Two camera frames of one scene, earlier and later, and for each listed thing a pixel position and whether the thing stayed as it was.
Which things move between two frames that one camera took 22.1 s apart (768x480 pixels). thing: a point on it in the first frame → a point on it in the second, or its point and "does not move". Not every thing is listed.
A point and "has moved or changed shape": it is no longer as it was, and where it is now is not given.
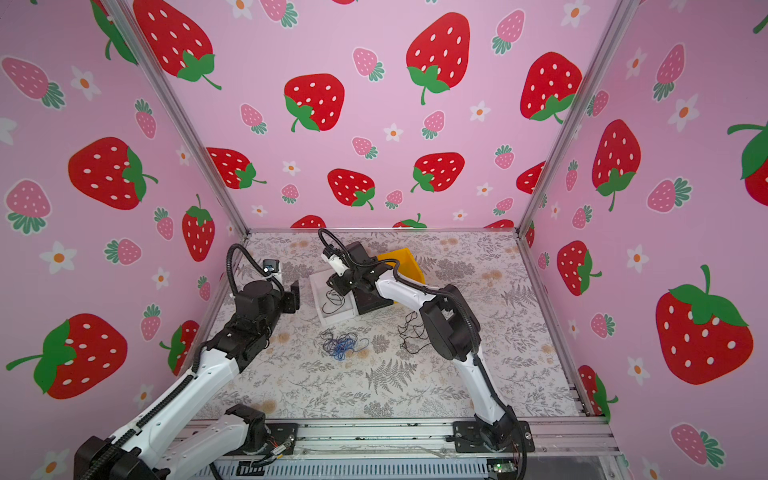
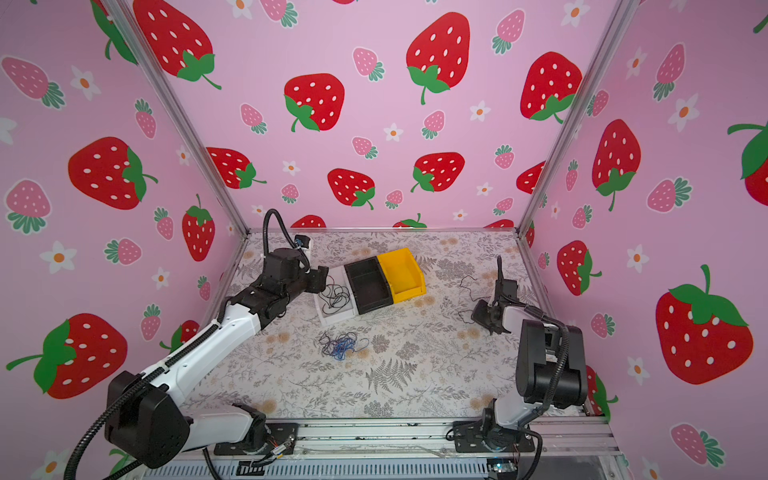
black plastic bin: [367, 299] does not move
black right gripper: [338, 284] → [479, 314]
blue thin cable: [341, 347] does not move
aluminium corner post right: [617, 27] does not move
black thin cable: [414, 339] has moved or changed shape
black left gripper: [289, 297] → [313, 279]
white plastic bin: [331, 306] does not move
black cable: [335, 294] does not move
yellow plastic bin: [408, 265] does not move
